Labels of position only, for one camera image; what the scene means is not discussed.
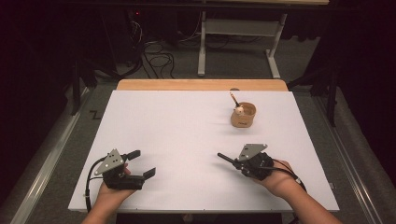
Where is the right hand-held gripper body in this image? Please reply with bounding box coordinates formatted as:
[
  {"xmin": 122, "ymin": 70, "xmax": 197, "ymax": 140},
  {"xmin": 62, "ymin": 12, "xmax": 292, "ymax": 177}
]
[{"xmin": 234, "ymin": 143, "xmax": 276, "ymax": 182}]

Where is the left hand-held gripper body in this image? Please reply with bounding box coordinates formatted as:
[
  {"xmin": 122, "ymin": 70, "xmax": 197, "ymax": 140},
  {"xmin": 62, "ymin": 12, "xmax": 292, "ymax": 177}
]
[{"xmin": 93, "ymin": 147, "xmax": 147, "ymax": 191}]

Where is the wooden cup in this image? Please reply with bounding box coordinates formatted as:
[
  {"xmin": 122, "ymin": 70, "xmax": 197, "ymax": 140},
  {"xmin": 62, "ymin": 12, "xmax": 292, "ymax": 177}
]
[{"xmin": 230, "ymin": 102, "xmax": 257, "ymax": 129}]

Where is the thin black brush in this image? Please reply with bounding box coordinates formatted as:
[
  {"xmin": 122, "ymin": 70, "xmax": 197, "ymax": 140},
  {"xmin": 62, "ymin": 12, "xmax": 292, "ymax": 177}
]
[{"xmin": 229, "ymin": 91, "xmax": 241, "ymax": 108}]

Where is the person's right hand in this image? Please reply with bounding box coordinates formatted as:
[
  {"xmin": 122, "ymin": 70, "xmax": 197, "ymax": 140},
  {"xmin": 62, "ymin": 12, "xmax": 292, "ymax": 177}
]
[{"xmin": 253, "ymin": 160, "xmax": 302, "ymax": 199}]

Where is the person's left hand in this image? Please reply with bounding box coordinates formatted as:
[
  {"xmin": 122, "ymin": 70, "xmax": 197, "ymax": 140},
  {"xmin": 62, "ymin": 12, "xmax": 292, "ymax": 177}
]
[{"xmin": 96, "ymin": 164, "xmax": 136, "ymax": 207}]

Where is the white board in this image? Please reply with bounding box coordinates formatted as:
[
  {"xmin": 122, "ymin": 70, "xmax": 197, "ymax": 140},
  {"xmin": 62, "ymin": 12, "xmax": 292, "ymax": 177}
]
[{"xmin": 67, "ymin": 90, "xmax": 340, "ymax": 215}]

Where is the wooden table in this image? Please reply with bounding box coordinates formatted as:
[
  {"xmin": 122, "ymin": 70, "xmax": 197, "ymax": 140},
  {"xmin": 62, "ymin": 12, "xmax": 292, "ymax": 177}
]
[{"xmin": 116, "ymin": 78, "xmax": 290, "ymax": 92}]

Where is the black stand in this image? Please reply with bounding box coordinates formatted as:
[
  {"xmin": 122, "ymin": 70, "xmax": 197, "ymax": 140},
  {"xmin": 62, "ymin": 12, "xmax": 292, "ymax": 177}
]
[
  {"xmin": 288, "ymin": 66, "xmax": 341, "ymax": 128},
  {"xmin": 69, "ymin": 59, "xmax": 98, "ymax": 117}
]

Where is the white-framed desk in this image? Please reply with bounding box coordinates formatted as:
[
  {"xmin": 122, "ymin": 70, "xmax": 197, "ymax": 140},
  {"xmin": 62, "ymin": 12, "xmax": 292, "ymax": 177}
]
[{"xmin": 192, "ymin": 0, "xmax": 331, "ymax": 79}]

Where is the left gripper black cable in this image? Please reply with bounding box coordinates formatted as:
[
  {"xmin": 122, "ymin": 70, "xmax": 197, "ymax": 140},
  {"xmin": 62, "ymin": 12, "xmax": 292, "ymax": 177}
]
[{"xmin": 84, "ymin": 156, "xmax": 108, "ymax": 213}]

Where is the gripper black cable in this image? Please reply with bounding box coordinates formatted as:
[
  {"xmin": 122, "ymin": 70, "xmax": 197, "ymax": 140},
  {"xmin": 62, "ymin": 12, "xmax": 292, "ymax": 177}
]
[
  {"xmin": 84, "ymin": 156, "xmax": 108, "ymax": 213},
  {"xmin": 260, "ymin": 158, "xmax": 308, "ymax": 192}
]

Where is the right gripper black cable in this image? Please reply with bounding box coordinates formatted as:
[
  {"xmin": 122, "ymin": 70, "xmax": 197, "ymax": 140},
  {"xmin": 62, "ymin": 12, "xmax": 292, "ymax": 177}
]
[{"xmin": 260, "ymin": 158, "xmax": 308, "ymax": 192}]

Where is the aluminium rail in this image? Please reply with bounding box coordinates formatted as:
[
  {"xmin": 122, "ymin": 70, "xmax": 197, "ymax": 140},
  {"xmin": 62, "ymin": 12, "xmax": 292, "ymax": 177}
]
[
  {"xmin": 8, "ymin": 87, "xmax": 92, "ymax": 224},
  {"xmin": 312, "ymin": 96, "xmax": 385, "ymax": 224}
]

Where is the tangle of black floor cables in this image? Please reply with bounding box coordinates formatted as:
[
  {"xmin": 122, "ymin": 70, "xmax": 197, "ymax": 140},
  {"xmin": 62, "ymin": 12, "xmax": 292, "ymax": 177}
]
[{"xmin": 124, "ymin": 38, "xmax": 177, "ymax": 80}]

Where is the white cable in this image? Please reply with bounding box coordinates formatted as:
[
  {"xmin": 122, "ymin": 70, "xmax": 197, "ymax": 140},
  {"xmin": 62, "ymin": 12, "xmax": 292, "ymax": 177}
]
[{"xmin": 178, "ymin": 12, "xmax": 204, "ymax": 44}]

